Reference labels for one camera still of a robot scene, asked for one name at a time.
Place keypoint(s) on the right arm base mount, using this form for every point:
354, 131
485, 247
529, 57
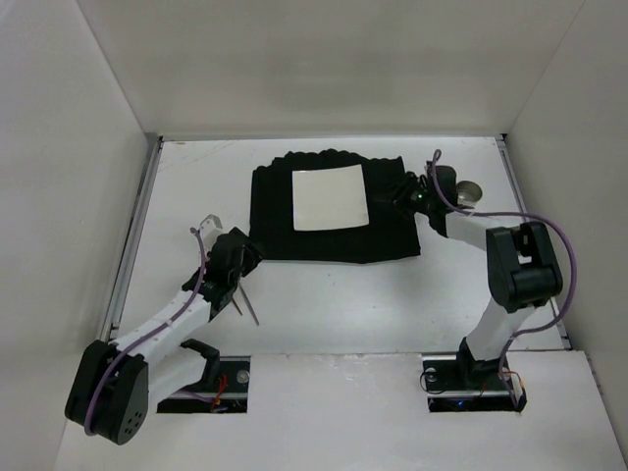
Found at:
452, 386

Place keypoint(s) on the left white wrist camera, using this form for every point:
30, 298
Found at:
210, 229

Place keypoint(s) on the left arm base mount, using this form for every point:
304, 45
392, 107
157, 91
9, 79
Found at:
227, 394

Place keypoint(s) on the black cloth placemat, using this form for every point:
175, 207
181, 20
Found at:
390, 235

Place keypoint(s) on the white square plate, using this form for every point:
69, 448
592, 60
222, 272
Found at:
329, 199

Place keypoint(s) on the metal cup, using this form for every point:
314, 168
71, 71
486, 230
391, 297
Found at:
469, 194

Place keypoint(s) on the left aluminium frame rail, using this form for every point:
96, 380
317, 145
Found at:
111, 320

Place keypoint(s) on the aluminium frame rail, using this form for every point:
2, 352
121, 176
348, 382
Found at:
111, 320
558, 312

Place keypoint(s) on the silver knife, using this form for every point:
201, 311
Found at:
249, 305

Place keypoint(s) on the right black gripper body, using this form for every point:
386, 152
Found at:
401, 191

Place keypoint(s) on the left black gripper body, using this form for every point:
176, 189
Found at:
246, 256

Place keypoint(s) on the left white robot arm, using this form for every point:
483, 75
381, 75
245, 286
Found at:
119, 382

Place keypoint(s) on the copper fork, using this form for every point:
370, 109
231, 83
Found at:
237, 308

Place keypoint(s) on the right aluminium frame rail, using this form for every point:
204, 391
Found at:
558, 312

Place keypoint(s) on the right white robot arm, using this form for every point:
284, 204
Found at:
522, 271

